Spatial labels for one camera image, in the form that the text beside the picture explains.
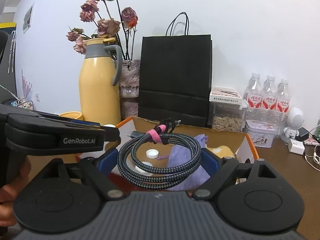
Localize yellow white plush hamster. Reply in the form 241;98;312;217
207;145;236;158

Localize braided black charging cable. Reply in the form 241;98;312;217
117;117;203;190

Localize purple knit pouch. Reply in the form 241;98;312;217
157;133;211;192

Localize person's left hand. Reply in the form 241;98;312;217
0;158;31;227

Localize yellow mug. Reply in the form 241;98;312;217
59;111;83;120

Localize cardboard box orange rim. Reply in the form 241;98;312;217
116;121;264;191

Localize yellow thermos jug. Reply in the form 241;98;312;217
79;37;123;125

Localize white floral tin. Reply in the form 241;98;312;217
244;120;276;148

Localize white bottle cap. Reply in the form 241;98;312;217
146;148;159;159

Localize clear seed container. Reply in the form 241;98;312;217
212;102;247;132

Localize pink marbled vase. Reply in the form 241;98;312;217
119;60;140;120

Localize white charger block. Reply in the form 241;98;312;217
287;139;305;155

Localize white red flat box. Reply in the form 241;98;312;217
209;87;242;105

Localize water bottle left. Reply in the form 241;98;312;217
244;73;263;108

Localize water bottle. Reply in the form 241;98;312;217
276;79;291;113
261;75;277;110
244;73;263;108

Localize black power adapter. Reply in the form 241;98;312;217
295;127;309;141

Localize water bottle middle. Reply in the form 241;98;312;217
261;75;277;110

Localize white robot figurine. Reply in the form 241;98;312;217
280;107;304;143

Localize water bottle right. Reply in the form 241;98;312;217
276;79;291;113

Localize green bottle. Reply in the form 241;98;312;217
315;125;320;139

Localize black paper bag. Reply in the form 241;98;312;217
138;20;212;127

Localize dried pink roses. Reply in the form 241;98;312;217
66;0;138;61

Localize white earphone cable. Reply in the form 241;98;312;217
304;125;320;172

